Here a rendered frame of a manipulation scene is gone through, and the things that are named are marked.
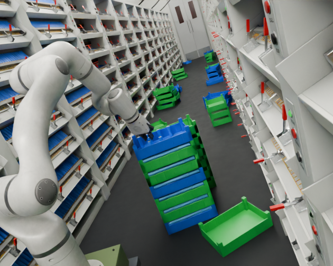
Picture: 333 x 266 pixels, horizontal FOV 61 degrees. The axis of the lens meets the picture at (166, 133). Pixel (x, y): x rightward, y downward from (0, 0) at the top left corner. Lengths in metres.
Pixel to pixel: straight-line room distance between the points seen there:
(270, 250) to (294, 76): 1.10
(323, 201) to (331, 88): 0.19
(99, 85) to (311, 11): 0.93
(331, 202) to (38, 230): 0.74
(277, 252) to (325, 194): 0.94
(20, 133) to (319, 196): 0.76
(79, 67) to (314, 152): 0.90
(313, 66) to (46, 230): 0.78
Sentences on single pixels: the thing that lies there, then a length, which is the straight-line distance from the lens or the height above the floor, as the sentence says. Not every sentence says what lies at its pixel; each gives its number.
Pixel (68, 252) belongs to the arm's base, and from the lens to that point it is 0.95.
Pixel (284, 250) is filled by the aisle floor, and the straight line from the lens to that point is 1.41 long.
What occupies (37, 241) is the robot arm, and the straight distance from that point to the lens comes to 0.91.
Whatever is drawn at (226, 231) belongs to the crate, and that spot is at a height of 0.00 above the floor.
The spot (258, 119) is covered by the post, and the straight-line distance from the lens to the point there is 1.16.
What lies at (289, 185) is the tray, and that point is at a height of 0.49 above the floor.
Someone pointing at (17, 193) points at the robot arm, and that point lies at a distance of 0.82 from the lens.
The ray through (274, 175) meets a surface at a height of 0.32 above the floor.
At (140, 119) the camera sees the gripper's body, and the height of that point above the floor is 0.68.
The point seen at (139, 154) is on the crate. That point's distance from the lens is 1.42.
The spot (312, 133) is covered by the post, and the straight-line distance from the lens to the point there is 0.44.
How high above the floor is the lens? 0.99
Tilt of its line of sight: 18 degrees down
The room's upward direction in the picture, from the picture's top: 20 degrees counter-clockwise
